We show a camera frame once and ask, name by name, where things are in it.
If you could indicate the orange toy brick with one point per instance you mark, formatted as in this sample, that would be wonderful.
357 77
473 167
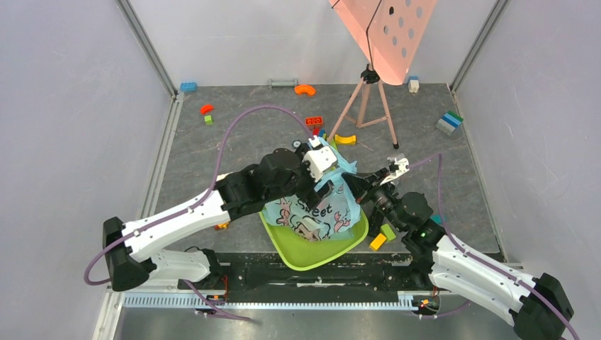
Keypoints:
314 122

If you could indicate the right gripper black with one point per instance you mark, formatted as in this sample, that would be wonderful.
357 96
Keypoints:
372 180

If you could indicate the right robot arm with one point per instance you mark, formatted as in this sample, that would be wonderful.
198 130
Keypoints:
535 307

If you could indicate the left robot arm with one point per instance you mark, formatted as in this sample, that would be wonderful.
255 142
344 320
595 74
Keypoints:
136 251

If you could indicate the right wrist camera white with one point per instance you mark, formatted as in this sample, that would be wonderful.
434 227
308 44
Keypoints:
397 166

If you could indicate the yellow red toy car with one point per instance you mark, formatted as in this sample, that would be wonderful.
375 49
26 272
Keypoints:
223 226

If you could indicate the teal toy cube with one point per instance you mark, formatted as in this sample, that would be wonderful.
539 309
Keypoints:
438 219

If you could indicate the grey metal handle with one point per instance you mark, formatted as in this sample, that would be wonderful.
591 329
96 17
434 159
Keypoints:
280 83

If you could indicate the white blue small brick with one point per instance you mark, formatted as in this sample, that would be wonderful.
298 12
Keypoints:
413 84

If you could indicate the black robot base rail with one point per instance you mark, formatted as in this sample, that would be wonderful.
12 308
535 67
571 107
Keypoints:
354 277

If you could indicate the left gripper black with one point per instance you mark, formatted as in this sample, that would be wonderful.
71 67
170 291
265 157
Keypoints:
310 196

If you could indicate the orange arch toy block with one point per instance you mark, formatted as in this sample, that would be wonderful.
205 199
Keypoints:
305 89

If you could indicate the grey blue green brick stack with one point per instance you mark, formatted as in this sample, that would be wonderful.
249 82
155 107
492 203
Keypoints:
449 123

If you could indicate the lime green plastic tray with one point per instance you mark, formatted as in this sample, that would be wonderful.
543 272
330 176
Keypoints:
302 255

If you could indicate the yellow arch toy block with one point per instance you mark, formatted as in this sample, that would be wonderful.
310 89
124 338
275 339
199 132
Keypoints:
345 140

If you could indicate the light blue printed plastic bag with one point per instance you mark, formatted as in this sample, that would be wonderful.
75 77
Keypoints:
332 219

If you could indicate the red blue toy brick stack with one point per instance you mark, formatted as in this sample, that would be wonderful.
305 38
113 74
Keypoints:
318 134

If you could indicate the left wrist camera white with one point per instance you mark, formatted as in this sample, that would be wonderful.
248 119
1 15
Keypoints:
320 156

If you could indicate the pink perforated board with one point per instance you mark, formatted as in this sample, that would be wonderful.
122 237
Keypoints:
387 32

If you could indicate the red semicircle toy block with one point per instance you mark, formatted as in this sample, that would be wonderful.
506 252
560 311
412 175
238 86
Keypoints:
205 109

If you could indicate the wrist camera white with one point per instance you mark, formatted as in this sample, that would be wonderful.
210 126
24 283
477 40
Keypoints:
397 166
320 156

